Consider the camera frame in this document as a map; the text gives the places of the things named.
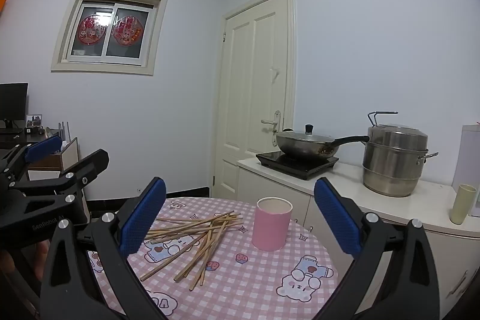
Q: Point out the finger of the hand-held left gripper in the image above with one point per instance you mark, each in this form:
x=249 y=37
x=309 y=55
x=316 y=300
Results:
x=93 y=162
x=43 y=149

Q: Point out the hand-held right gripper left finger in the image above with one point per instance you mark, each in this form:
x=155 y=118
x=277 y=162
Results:
x=144 y=218

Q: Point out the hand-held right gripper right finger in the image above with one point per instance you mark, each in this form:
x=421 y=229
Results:
x=337 y=218

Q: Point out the pink cup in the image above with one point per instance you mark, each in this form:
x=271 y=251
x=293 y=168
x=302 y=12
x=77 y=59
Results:
x=268 y=233

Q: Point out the bunch of wooden chopsticks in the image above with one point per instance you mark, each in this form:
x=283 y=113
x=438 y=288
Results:
x=215 y=222

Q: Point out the person's left hand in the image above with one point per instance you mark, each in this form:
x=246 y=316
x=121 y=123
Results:
x=43 y=254

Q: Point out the round metal lid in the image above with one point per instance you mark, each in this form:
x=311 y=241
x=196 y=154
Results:
x=50 y=133

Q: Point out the small wooden side cabinet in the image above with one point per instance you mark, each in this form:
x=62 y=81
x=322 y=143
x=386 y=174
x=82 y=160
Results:
x=69 y=155

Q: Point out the grey metal rack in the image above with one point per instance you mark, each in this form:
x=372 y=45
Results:
x=63 y=132

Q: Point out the black desk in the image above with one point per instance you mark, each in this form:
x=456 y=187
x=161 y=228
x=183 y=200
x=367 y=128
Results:
x=7 y=141

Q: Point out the black monitor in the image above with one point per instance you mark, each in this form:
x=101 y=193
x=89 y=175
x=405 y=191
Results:
x=13 y=100

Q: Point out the stainless steel steamer pot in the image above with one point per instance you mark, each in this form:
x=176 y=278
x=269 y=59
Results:
x=393 y=170

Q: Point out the white kitchen cabinet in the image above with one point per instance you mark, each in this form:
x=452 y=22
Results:
x=412 y=203

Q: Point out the black induction cooker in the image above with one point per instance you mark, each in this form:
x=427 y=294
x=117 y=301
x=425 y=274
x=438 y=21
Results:
x=285 y=162

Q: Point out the glass lid with black knob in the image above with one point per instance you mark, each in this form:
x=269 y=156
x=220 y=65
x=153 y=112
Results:
x=309 y=128

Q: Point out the pink checked tablecloth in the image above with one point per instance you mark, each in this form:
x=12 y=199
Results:
x=243 y=278

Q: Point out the white framed window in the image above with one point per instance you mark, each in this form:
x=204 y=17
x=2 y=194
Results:
x=123 y=52

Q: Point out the pale green cup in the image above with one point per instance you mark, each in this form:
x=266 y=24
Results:
x=463 y=205

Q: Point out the red round window decoration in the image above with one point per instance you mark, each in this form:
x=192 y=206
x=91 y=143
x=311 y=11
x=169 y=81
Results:
x=126 y=29
x=92 y=29

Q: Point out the cream panel door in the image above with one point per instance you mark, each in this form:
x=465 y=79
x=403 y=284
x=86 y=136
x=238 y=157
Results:
x=243 y=98

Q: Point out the white door hook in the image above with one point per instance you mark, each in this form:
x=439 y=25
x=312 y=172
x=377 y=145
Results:
x=275 y=73

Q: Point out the small photo frame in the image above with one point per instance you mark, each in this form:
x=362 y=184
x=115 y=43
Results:
x=34 y=120

